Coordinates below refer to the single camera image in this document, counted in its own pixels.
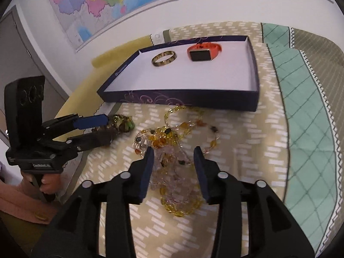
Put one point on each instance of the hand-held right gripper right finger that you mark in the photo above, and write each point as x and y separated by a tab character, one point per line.
201	172

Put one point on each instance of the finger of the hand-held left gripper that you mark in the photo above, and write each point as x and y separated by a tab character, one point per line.
91	121
91	139

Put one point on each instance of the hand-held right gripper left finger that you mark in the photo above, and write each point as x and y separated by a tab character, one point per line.
147	172

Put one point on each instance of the dark blue shallow box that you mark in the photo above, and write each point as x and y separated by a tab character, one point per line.
188	78

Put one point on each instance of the person's left hand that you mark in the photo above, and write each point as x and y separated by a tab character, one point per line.
51	184

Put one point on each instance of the yellow cloth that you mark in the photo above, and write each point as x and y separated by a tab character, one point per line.
88	88

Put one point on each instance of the grey door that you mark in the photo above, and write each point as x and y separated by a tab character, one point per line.
24	59

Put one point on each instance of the beige dashed pattern cloth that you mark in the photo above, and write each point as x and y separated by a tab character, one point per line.
242	145

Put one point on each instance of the gold bangle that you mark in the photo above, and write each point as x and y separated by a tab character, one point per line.
160	64

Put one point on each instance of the green checked cloth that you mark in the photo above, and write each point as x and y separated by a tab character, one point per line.
303	139

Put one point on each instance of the orange smart watch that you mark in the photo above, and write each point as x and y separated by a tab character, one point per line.
200	56

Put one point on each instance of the person's olive garment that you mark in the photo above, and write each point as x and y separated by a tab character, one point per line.
16	229

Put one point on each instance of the olive patterned cloth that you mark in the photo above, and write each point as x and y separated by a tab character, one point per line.
322	59

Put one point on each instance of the colourful wall map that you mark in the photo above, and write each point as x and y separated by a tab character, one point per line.
107	0

